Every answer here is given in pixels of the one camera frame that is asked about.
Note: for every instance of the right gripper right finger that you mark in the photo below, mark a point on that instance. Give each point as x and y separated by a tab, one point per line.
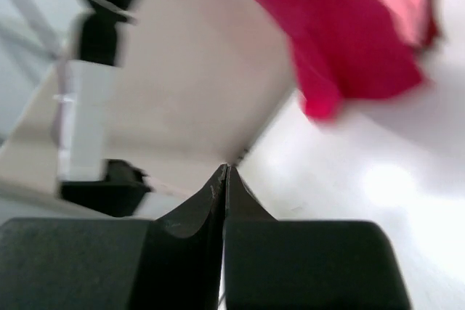
317	264

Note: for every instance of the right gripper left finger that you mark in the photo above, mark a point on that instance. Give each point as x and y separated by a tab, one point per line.
173	262

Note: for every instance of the magenta t-shirt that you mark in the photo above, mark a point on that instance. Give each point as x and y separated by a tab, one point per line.
342	50

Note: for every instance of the pink t-shirt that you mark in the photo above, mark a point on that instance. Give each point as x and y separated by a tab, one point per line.
405	15

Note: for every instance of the dark red t-shirt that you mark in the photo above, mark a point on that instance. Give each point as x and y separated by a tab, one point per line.
429	29

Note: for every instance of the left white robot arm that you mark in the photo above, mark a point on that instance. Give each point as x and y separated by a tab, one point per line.
86	82

